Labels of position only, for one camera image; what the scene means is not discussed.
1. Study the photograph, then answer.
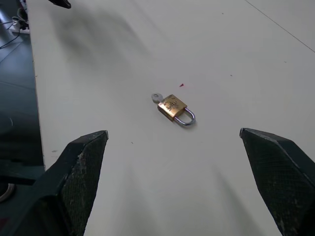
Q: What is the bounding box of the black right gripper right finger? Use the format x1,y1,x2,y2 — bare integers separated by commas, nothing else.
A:
239,127,315,236

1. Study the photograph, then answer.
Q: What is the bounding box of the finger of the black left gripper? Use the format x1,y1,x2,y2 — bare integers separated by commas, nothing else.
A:
48,0,72,9

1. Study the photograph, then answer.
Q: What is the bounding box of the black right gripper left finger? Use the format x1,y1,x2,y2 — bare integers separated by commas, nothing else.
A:
0,130,109,236

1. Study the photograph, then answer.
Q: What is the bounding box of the silver key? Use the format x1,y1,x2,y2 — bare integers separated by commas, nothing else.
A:
151,92,165,104

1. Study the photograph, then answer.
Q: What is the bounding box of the white power strip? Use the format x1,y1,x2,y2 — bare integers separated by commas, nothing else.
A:
9,26,31,34

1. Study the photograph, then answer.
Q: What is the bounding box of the brass padlock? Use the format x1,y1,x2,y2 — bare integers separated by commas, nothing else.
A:
157,94,196,128

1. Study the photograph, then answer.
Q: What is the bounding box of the white cable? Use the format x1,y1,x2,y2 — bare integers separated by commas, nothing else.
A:
2,16,30,28

